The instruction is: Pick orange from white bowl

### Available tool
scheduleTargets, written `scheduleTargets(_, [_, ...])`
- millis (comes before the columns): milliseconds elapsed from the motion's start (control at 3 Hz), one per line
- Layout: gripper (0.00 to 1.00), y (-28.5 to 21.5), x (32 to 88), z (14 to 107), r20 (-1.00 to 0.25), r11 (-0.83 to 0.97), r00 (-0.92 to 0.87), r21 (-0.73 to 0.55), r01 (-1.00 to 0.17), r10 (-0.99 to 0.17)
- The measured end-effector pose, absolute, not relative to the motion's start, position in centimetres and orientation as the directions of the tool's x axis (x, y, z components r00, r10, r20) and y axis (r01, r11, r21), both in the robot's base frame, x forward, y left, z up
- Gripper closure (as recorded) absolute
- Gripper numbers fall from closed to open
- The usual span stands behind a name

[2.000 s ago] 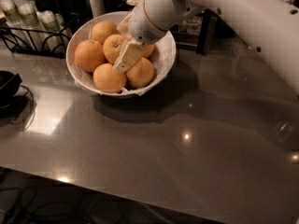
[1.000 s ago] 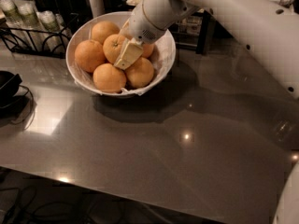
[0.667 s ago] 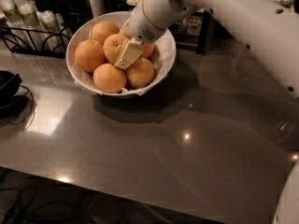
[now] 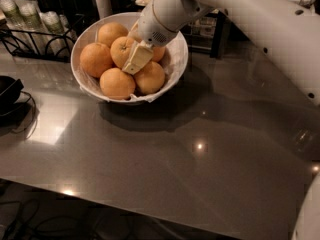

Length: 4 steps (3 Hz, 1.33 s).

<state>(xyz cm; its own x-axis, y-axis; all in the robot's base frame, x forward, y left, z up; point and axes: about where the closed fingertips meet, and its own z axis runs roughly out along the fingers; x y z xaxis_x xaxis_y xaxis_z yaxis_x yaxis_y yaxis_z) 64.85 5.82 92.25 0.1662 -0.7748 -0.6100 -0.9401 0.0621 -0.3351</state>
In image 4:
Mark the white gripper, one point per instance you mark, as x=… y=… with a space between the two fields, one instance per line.
x=156 y=26

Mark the orange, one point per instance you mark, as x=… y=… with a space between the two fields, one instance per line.
x=120 y=50
x=158 y=52
x=150 y=78
x=95 y=59
x=109 y=32
x=116 y=84

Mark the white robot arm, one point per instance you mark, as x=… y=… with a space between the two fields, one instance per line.
x=286 y=33

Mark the white paper bowl liner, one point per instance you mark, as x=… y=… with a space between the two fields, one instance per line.
x=176 y=60

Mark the white bowl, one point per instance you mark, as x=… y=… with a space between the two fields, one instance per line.
x=100 y=27

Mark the orange top back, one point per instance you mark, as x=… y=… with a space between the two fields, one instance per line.
x=109 y=32

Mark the white cylinder container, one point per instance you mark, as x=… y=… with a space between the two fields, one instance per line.
x=102 y=0

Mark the paper cup stack right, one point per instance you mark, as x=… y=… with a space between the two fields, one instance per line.
x=53 y=24

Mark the paper cup stack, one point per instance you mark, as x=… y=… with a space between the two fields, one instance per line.
x=33 y=22
x=15 y=23
x=53 y=24

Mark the paper cup stack middle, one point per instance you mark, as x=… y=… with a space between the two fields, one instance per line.
x=33 y=22

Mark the black object at left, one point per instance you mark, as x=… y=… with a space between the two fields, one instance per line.
x=10 y=90

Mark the paper cup stack left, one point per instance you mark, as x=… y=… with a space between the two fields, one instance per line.
x=15 y=23

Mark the black wire cup rack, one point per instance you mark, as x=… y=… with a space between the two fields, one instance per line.
x=13 y=48

